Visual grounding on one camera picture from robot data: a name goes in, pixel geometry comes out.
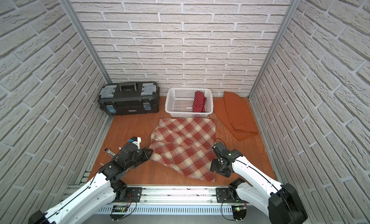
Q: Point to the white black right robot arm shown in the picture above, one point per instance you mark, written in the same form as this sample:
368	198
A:
280	202

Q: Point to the silver wrench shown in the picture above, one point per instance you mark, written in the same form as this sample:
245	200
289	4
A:
111	153

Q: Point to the red polka dot skirt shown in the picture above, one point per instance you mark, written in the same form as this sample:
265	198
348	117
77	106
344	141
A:
199	102

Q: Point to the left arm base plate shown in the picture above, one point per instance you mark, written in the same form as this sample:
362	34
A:
128	193

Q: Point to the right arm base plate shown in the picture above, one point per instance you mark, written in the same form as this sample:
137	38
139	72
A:
223	195

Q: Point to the white plastic basket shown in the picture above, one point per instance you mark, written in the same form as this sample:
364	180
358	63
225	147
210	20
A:
179	102

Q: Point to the right controller board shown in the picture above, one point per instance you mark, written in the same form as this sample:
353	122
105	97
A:
239	212

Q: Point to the orange brown skirt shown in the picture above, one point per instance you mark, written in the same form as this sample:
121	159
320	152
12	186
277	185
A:
233	111

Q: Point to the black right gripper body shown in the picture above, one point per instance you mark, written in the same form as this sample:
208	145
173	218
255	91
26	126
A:
216	166

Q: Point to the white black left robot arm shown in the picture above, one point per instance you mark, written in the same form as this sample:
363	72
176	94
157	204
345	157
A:
104	188

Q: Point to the red plaid skirt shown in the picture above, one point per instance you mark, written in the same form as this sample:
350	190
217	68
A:
185	145

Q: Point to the left controller board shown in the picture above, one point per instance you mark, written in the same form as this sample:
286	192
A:
119	212

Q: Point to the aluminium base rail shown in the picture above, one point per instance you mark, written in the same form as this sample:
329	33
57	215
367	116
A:
190	195

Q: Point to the black plastic toolbox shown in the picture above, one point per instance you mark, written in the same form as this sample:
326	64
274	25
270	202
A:
130	98

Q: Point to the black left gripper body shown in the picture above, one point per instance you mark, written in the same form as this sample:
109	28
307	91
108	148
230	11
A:
141	154

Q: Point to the controller board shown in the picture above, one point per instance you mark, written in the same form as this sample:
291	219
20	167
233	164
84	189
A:
119	212
239	212

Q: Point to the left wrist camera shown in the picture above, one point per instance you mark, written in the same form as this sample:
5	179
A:
136	141

